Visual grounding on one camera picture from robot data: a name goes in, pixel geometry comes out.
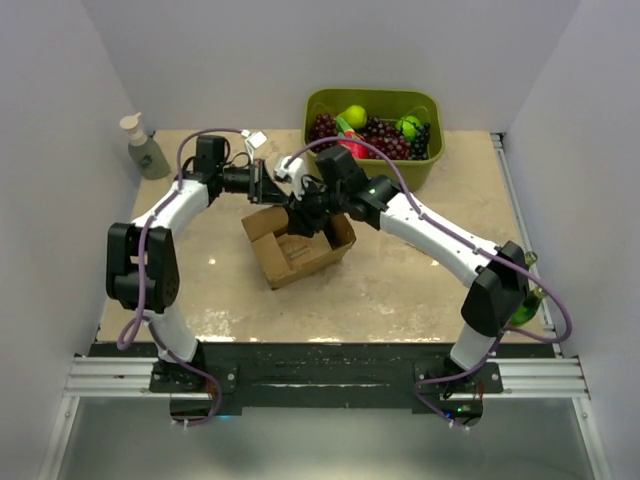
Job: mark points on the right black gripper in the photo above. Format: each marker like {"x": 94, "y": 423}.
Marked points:
{"x": 302, "y": 220}

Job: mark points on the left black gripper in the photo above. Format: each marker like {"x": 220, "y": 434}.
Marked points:
{"x": 264, "y": 190}

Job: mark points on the brown cardboard express box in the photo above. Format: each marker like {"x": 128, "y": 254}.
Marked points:
{"x": 265, "y": 226}

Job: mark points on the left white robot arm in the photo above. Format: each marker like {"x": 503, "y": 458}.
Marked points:
{"x": 142, "y": 271}

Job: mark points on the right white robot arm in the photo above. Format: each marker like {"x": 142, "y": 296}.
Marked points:
{"x": 495, "y": 275}

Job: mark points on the dark red grape bunch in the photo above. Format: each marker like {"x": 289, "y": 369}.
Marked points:
{"x": 323, "y": 126}

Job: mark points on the pink dragon fruit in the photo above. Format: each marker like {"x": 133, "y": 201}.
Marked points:
{"x": 352, "y": 145}

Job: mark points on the green pear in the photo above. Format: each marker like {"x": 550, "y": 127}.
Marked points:
{"x": 356, "y": 116}

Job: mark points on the black grape bunch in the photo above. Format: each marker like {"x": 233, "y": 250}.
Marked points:
{"x": 420, "y": 142}

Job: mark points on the grey pump soap bottle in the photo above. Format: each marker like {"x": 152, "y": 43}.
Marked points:
{"x": 144, "y": 150}

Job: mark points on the green round fruit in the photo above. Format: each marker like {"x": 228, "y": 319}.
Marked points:
{"x": 409, "y": 126}

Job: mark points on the green plastic tub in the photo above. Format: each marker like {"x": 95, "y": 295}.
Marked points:
{"x": 390, "y": 106}

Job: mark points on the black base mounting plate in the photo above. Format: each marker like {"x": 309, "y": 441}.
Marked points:
{"x": 417, "y": 377}

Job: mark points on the green glass bottle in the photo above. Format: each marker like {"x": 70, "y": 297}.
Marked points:
{"x": 528, "y": 308}
{"x": 530, "y": 258}

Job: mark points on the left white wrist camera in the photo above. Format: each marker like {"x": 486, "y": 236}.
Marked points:
{"x": 252, "y": 141}

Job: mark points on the aluminium frame rail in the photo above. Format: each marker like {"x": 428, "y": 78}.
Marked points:
{"x": 131, "y": 377}

